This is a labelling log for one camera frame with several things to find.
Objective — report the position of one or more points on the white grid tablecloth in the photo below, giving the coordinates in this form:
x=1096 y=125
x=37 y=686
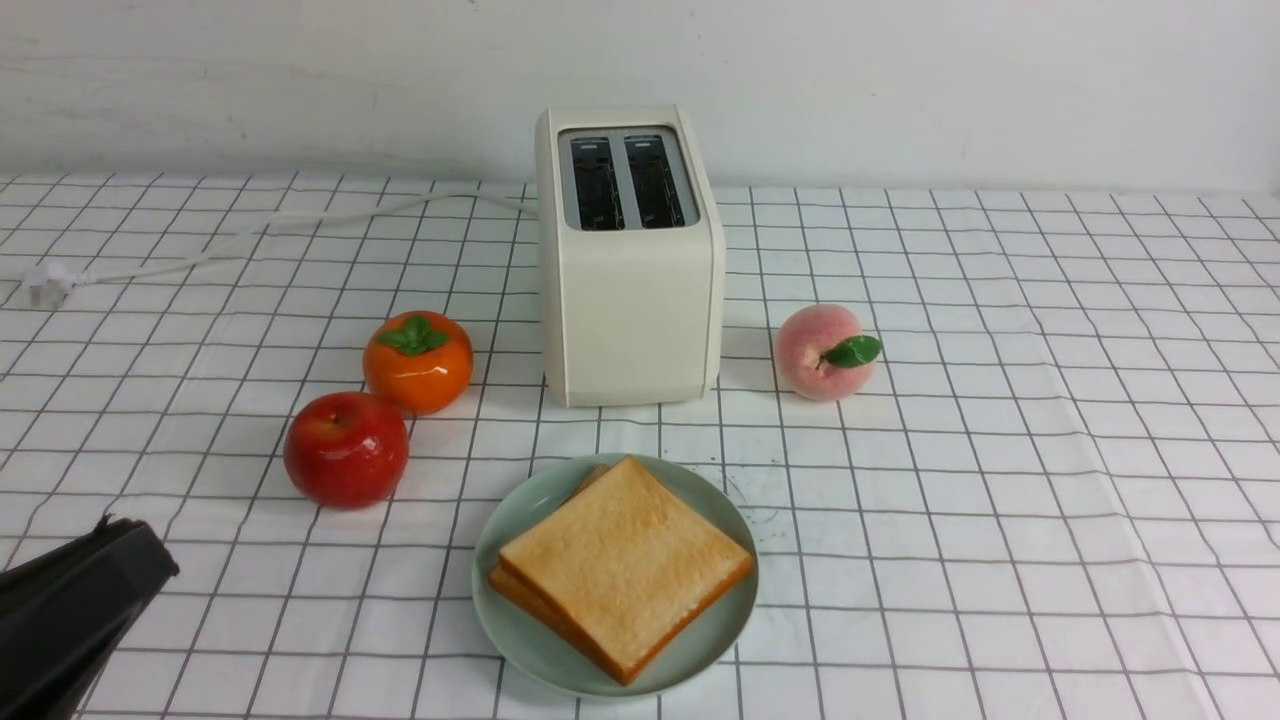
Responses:
x=1055 y=497

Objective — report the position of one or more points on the pink peach with leaf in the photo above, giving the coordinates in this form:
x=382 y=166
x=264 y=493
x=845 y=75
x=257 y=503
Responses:
x=822 y=352

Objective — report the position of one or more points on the orange persimmon with green leaf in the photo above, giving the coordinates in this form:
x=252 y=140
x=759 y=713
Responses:
x=420 y=361

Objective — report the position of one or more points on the red apple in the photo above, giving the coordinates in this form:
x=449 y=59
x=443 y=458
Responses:
x=347 y=450

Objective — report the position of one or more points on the toast slice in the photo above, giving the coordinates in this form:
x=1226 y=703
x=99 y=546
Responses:
x=625 y=565
x=549 y=560

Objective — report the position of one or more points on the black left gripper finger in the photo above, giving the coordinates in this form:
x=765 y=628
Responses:
x=64 y=613

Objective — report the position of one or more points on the cream white toaster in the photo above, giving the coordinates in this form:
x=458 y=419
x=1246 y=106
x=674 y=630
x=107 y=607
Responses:
x=632 y=257

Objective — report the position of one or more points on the pale green plate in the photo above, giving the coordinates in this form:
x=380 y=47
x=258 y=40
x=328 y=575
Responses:
x=700 y=650

